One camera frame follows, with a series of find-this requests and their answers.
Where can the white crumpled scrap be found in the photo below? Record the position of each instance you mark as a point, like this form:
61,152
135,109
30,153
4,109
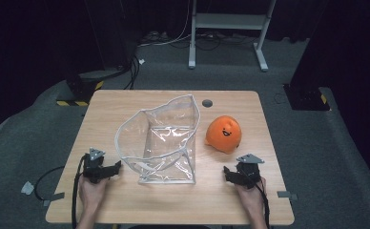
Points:
27,188

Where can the grey tape strip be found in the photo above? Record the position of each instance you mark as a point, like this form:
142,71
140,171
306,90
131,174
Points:
54,197
286,194

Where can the person's right hand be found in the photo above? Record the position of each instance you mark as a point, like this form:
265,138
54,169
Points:
251,198

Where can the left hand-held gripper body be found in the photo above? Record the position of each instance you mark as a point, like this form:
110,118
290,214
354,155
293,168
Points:
92,168

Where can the orange round fruit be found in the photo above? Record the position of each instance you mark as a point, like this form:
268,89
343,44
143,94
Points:
221,135

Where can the clear plastic bag white trim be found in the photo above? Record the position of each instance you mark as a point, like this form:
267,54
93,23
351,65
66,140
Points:
170,143

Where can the small white tag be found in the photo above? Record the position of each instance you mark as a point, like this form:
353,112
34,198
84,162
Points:
141,61

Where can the black square stand base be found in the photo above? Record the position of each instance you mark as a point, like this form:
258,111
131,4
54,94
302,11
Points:
304,98

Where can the black stand base hazard striped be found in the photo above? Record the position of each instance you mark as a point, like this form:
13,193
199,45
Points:
78,90

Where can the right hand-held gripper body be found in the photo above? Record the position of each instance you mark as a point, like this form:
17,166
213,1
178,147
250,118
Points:
249,175

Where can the person's left hand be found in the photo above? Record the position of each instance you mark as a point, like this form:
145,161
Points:
91,195

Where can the grey round table grommet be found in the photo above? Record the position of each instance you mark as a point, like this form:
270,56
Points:
207,103

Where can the white metal stand frame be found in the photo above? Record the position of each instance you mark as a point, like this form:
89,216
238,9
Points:
227,21

